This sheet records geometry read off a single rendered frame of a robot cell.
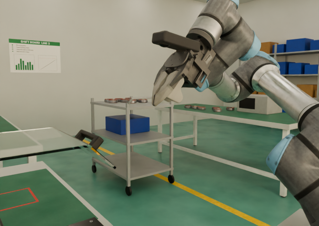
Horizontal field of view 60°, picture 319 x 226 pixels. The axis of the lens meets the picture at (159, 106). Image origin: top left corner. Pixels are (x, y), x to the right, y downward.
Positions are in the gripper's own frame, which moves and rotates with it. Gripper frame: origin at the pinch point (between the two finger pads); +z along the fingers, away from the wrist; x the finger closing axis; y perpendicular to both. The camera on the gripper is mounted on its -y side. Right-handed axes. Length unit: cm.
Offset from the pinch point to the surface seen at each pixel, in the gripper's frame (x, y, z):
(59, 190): 58, 21, 34
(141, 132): 226, 147, -43
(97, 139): 6.1, -3.1, 14.0
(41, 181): 73, 18, 36
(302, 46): 257, 403, -421
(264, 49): 351, 402, -424
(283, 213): 73, 221, -32
